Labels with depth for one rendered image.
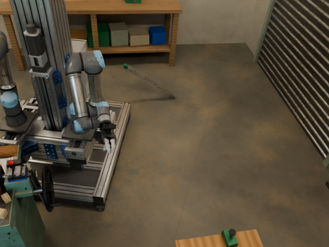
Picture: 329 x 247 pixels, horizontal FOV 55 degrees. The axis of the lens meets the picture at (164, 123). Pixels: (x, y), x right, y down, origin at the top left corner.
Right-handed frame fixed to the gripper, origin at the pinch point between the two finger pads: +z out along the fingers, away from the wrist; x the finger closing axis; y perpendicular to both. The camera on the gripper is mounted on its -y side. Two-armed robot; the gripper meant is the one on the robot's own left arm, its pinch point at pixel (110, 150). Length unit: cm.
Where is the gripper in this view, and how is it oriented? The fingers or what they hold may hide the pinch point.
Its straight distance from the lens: 176.9
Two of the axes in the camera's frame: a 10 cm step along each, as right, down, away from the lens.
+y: -4.6, 6.0, 6.6
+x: -8.6, -1.2, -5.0
